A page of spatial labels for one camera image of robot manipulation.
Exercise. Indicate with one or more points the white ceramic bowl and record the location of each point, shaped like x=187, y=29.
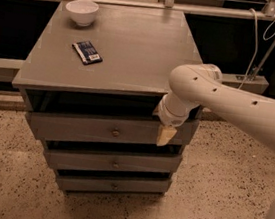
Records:
x=82, y=12

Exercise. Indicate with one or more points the grey bottom drawer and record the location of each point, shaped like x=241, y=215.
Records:
x=126, y=185

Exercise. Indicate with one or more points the grey top drawer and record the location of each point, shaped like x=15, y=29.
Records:
x=95, y=128

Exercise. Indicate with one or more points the grey wooden drawer cabinet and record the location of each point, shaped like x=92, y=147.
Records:
x=113, y=102

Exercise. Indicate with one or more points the grey metal railing frame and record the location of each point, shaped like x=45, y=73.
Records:
x=161, y=27

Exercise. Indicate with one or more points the dark blue snack packet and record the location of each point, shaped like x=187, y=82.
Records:
x=87, y=52

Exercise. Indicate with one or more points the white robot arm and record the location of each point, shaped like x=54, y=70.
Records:
x=201, y=85

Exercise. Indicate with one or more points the grey drawer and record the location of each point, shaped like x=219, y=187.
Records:
x=95, y=128
x=112, y=161
x=126, y=185

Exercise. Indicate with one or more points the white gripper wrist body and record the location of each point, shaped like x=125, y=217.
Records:
x=171, y=120

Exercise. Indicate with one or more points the grey middle drawer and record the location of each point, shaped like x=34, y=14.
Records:
x=112, y=161

